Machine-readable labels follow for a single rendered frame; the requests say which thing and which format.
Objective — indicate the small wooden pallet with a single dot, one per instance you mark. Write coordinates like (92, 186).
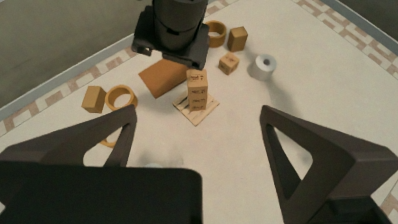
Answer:
(180, 104)

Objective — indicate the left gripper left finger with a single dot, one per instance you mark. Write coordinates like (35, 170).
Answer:
(68, 146)

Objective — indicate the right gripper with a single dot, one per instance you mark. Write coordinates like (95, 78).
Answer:
(178, 47)

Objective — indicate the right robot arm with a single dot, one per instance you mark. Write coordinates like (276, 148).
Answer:
(180, 15)

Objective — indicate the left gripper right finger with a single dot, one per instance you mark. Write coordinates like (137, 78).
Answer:
(343, 165)

